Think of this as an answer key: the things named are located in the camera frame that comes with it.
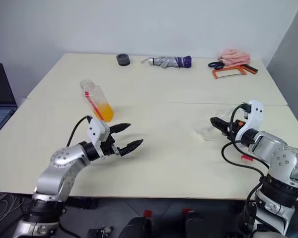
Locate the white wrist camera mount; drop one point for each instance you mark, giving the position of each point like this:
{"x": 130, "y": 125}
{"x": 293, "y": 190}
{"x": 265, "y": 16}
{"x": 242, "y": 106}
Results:
{"x": 96, "y": 131}
{"x": 257, "y": 111}

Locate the clear plastic wine glass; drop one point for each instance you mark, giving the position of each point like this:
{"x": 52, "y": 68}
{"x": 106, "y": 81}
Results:
{"x": 203, "y": 132}

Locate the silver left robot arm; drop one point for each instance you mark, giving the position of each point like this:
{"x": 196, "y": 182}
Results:
{"x": 62, "y": 161}

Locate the pink towel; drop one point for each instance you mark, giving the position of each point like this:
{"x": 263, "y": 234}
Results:
{"x": 235, "y": 57}

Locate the small black box on floor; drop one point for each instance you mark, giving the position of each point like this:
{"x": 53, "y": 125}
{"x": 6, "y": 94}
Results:
{"x": 96, "y": 233}

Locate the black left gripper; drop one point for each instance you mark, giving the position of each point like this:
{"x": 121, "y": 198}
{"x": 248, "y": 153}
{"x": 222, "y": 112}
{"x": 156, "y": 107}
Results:
{"x": 109, "y": 147}

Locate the orange hacksaw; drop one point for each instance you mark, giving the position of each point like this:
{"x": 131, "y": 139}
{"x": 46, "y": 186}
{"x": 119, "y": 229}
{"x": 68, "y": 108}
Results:
{"x": 215, "y": 73}

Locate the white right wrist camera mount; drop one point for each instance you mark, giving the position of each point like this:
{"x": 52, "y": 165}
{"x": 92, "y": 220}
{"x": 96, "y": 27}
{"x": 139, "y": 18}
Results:
{"x": 257, "y": 111}

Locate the folded silver purple umbrella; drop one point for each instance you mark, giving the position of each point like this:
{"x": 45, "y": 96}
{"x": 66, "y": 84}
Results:
{"x": 167, "y": 62}

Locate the bottle with orange liquid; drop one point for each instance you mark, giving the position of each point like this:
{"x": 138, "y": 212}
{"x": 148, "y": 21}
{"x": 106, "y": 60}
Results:
{"x": 100, "y": 106}

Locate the grey round container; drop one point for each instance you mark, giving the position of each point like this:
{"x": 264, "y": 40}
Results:
{"x": 123, "y": 60}

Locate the white bottle cap pink tape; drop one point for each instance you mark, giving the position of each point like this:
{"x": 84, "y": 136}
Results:
{"x": 245, "y": 158}

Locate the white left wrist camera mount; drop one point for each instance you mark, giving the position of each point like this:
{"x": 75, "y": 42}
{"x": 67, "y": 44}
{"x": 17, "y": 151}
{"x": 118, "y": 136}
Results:
{"x": 96, "y": 131}

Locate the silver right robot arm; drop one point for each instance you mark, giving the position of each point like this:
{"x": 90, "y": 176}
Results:
{"x": 280, "y": 158}

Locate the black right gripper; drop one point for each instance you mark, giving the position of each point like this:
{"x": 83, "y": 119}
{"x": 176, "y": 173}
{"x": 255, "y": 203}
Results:
{"x": 234, "y": 126}

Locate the dark laptop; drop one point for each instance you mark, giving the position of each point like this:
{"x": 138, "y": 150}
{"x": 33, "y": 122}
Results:
{"x": 0, "y": 94}

